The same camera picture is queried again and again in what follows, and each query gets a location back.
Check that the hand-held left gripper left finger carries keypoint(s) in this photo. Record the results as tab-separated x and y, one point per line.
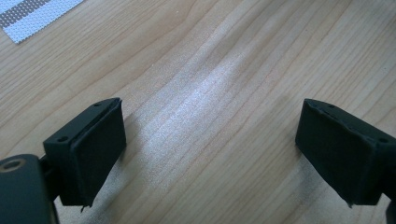
87	155

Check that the white and grey woven mat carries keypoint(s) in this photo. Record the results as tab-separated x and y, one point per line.
31	17

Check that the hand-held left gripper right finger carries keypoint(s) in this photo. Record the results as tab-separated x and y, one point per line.
339	152

